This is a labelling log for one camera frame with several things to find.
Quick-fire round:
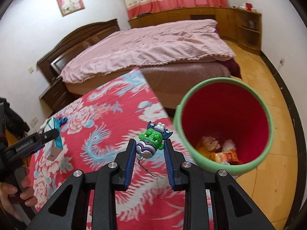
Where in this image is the white teal medicine box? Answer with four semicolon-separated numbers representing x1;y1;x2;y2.
44;117;64;161

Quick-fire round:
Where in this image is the green purple keychain toy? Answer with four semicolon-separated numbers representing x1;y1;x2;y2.
136;121;173;159

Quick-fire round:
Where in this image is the clear snack bag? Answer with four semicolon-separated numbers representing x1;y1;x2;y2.
210;149;239;164

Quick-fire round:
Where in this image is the cream paper ball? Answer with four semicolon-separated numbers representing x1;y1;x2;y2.
222;139;236;152

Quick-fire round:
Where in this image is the person's left hand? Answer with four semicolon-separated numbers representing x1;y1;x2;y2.
0;167;39;222

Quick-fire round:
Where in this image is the black hanging jacket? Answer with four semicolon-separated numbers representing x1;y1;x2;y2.
0;98;30;140

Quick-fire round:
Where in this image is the green pumpkin toy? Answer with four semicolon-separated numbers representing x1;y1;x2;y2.
40;122;48;130

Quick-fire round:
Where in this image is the red floral tablecloth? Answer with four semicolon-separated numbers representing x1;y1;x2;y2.
30;69;192;229

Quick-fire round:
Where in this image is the blue fidget spinner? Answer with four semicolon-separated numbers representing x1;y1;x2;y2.
58;117;68;126

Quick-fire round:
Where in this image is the red bin green rim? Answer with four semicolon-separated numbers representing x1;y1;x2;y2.
173;77;274;176

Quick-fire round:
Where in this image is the dark wooden nightstand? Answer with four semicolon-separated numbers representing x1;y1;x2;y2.
40;77;74;113

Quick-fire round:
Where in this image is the pink checked bedspread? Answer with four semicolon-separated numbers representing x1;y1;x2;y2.
60;19;235;84

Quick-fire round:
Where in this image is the long wooden cabinet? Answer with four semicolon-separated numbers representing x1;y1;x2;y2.
129;7;237;40

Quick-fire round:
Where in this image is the wooden corner shelf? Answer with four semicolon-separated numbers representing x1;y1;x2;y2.
235;8;262;56

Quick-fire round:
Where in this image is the framed wedding photo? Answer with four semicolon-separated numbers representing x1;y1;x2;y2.
56;0;85;17

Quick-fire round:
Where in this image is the red cup on shelf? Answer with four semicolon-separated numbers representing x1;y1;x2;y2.
245;3;252;11

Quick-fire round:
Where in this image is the wooden bed frame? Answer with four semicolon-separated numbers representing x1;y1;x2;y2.
37;19;241;112

